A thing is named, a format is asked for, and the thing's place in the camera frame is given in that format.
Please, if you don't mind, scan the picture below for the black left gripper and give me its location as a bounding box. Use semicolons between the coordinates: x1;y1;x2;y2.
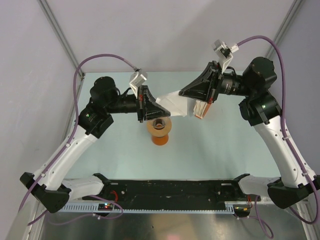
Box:
105;84;170;123

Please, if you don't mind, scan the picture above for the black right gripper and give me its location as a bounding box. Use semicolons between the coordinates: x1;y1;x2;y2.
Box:
179;60;254;104

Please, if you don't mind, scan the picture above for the white paper coffee filter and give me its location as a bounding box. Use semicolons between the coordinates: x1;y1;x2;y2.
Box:
156;90;188;117

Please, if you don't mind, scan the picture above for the orange carafe with wooden collar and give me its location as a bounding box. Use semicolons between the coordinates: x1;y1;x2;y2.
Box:
146;117;172;146

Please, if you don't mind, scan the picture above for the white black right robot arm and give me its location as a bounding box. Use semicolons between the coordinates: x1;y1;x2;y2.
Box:
179;56;320;209

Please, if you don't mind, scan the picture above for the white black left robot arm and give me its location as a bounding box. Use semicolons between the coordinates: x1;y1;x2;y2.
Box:
20;76;171;213

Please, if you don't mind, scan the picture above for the orange coffee filter package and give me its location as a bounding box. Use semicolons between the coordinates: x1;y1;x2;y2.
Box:
193;100;211;119

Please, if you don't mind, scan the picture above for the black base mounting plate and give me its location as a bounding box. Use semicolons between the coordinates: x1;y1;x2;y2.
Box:
69;178;262;211

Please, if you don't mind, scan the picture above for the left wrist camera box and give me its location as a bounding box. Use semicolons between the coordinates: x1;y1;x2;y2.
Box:
129;69;148;98

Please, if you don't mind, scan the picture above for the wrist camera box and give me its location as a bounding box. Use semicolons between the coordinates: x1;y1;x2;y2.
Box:
129;69;148;98
212;39;239;74

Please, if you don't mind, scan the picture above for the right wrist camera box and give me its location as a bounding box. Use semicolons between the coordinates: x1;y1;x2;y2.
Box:
212;39;239;74

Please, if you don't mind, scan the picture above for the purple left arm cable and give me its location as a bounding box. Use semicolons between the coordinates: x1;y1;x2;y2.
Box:
18;53;141;227

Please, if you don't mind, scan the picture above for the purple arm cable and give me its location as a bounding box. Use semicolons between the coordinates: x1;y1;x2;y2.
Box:
236;35;320;237
18;53;141;227

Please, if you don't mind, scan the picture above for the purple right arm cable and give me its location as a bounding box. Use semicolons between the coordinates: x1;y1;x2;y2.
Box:
236;35;320;237

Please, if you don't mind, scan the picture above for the grey aluminium frame rail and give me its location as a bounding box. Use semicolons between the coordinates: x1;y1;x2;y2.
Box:
37;0;79;69

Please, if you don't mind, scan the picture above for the white slotted cable duct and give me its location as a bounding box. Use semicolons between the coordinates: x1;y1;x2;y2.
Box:
58;202;235;215

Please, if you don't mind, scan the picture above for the right grey frame post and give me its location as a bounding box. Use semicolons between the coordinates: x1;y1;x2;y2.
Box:
257;0;306;60

